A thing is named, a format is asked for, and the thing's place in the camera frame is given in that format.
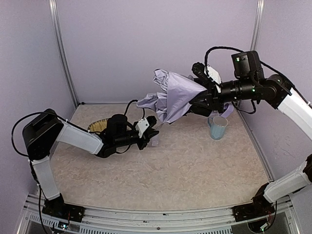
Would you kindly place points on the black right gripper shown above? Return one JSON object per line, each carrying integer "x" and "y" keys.
{"x": 211, "y": 98}

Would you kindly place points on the left aluminium corner post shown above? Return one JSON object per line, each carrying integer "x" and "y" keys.
{"x": 62, "y": 53}

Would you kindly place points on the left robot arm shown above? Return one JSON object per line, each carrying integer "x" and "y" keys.
{"x": 47, "y": 128}

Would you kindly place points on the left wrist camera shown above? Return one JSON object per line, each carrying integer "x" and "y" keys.
{"x": 144, "y": 123}

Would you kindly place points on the woven bamboo tray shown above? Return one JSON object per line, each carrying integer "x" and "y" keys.
{"x": 98, "y": 127}

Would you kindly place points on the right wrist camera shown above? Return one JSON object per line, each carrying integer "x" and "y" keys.
{"x": 202, "y": 73}

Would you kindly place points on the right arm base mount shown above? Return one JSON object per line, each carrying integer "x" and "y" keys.
{"x": 252, "y": 210}

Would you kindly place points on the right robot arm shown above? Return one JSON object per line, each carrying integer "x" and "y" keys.
{"x": 283, "y": 146}

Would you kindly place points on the lilac folding umbrella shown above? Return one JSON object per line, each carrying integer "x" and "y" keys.
{"x": 173, "y": 101}

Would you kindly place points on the light blue mug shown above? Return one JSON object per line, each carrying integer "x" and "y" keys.
{"x": 217, "y": 126}

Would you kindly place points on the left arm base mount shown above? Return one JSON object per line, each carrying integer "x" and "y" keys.
{"x": 64, "y": 211}

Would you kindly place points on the aluminium front rail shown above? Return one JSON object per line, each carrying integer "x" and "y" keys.
{"x": 96, "y": 220}

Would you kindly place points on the aluminium corner post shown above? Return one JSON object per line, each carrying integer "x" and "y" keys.
{"x": 62, "y": 53}
{"x": 257, "y": 24}

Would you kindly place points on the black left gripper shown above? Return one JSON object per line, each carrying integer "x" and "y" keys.
{"x": 142, "y": 140}

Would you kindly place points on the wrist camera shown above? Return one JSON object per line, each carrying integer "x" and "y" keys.
{"x": 202, "y": 73}
{"x": 144, "y": 123}

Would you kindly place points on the right aluminium corner post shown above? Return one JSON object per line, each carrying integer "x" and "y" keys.
{"x": 257, "y": 24}

